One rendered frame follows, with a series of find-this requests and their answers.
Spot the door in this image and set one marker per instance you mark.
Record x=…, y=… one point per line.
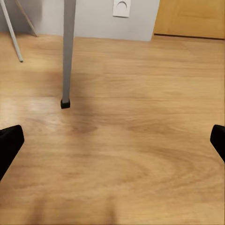
x=197, y=18

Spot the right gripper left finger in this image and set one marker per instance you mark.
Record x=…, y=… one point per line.
x=11, y=140

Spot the camera tripod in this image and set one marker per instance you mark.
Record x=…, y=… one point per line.
x=68, y=33

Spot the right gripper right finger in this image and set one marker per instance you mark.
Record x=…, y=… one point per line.
x=217, y=139

